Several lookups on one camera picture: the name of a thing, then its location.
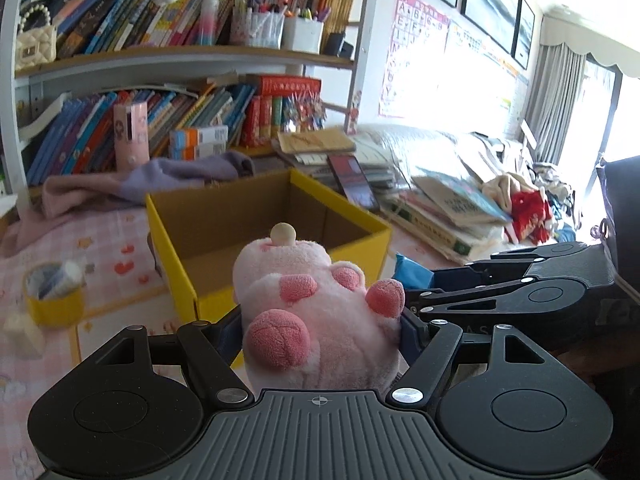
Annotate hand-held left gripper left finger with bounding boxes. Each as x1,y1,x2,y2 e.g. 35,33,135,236
107,305,253,408

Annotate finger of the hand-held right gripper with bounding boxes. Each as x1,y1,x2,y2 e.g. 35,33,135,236
432,241,618,288
404,280,587,321

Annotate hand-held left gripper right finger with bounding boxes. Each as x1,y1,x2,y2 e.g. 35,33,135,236
387,310,546,406

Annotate blue packet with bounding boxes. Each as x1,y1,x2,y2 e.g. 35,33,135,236
392,252,436,291

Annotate pink plush toy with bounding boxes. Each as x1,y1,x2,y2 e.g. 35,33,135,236
232,222,406,396

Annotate yellow cardboard box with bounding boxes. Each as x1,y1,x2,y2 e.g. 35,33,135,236
145,167,393,326

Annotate red cloth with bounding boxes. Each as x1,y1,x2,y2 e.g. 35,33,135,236
502,187,553,246

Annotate pile of clothes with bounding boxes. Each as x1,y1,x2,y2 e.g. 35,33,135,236
530,160,586,241

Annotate beige plush cloth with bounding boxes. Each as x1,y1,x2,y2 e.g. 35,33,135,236
482,172,541,206

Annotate stack of books and papers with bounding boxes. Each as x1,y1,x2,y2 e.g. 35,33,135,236
280,125,516,266

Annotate grey curtain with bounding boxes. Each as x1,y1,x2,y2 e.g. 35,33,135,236
525,42,588,166

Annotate pink checked tablecloth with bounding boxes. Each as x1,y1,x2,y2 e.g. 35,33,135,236
0,200,466,480

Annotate black smartphone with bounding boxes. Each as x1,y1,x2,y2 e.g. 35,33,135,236
327,155,381,212

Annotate pink purple knit cloth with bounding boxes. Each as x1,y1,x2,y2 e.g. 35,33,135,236
42,150,256,218

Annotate yellow tape roll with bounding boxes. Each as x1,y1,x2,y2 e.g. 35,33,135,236
24,260,88,328

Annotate orange white carton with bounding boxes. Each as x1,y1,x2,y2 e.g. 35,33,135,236
169,144,227,162
169,126,229,148

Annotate white scalloped curtain valance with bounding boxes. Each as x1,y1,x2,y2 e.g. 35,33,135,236
542,5,640,78

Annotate narrow framed picture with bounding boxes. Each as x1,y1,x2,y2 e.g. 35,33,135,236
512,0,536,70

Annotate brown kraft notebook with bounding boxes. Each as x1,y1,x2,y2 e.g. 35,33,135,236
276,129,357,156

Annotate small white block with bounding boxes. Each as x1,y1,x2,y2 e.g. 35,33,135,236
2,312,46,361

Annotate pink cylindrical tube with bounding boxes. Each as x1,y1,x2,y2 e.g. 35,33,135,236
112,101,151,167

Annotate pink cartoon sticker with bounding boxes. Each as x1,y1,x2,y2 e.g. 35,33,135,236
345,90,362,136

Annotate colourful cartoon figure stands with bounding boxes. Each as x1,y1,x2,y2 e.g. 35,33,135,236
282,95,328,133

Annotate pink alphabet poster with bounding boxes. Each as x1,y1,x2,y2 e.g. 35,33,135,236
378,0,451,118

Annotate red boxed book set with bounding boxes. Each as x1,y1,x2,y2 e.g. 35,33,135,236
240,74,323,148

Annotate row of blue red books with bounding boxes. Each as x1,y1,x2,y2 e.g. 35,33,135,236
25,82,258,186

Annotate wooden bookshelf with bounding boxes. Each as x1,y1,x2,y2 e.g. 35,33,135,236
0,0,371,201

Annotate small black box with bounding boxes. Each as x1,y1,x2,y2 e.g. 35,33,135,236
325,32,356,58

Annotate clear pen holder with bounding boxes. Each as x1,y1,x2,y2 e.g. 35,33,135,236
230,0,286,51

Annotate white pen holder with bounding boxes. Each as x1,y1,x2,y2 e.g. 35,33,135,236
281,2,331,55

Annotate pink blue gradient bottle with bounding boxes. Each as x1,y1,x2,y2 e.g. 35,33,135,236
200,0,222,47

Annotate row of orange books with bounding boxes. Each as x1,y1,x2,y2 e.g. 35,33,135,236
320,0,357,53

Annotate row of colourful slim books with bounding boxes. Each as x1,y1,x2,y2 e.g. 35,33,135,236
50,0,246,58

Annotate cream beaded handbag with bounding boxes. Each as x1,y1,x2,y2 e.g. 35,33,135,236
14,4,58,72

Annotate white wall chart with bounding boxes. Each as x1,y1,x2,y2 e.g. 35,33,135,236
447,20,531,136

